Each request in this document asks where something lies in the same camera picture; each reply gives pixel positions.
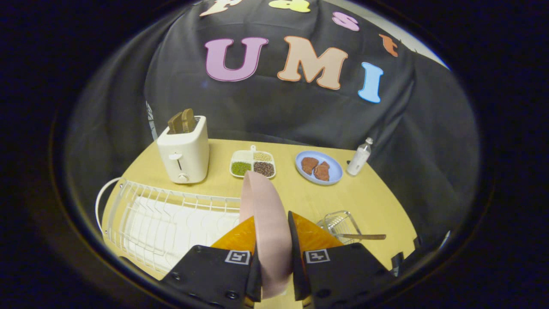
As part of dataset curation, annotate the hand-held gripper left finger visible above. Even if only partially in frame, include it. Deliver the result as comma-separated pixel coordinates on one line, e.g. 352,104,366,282
160,216,262,309

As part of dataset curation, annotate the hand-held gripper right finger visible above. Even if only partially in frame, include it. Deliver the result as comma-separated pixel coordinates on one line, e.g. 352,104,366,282
287,211,396,309

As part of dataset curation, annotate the wooden spoon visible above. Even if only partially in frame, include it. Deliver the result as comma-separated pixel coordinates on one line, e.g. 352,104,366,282
336,233,386,240

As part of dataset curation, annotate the small wire basket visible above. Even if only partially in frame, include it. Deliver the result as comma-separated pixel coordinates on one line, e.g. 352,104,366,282
317,210,362,245

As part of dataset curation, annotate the pink plate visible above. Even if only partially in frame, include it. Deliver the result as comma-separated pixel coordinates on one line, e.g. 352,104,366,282
239,171,294,299

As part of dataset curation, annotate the white wire dish rack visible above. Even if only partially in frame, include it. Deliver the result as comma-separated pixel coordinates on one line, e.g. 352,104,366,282
95,177,243,275

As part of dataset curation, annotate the blue plate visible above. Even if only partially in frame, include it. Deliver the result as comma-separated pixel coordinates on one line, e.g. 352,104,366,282
295,150,344,185

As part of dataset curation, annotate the white divided grain tray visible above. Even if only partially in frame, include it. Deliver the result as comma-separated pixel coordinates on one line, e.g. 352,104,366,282
230,145,276,179

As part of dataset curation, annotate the white plastic bottle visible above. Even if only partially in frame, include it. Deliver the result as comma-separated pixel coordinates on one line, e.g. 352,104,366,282
347,137,374,176

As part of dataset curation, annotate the white toaster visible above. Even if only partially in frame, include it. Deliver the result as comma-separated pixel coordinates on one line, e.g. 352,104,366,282
157,115,210,185

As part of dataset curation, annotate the brown toast slice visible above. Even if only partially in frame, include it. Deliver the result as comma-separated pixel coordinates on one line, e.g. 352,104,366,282
167,112,184,134
181,108,196,132

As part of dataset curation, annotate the black backdrop cloth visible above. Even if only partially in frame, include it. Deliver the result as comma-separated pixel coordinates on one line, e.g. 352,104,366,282
64,0,480,241

